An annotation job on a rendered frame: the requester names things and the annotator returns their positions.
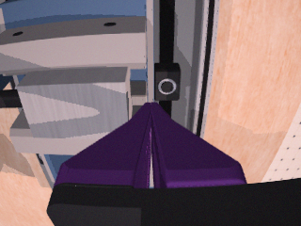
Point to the grey metal block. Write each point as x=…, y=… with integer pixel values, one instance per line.
x=76, y=103

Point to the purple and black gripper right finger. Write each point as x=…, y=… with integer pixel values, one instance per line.
x=182, y=159

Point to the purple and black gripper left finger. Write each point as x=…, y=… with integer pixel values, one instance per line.
x=123, y=157

